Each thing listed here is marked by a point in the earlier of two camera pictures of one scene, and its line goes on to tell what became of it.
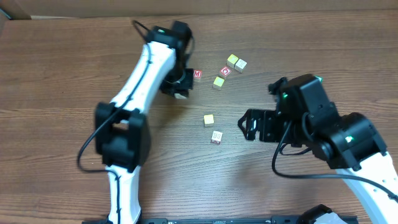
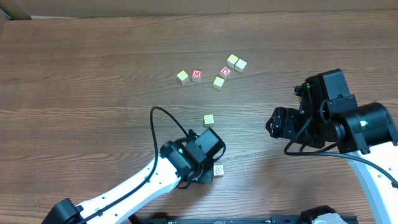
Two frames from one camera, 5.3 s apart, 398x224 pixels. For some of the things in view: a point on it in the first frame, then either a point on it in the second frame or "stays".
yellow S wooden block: (209, 121) stays
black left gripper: (179, 86) -> (204, 177)
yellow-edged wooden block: (240, 65) stays
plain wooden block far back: (231, 60) stays
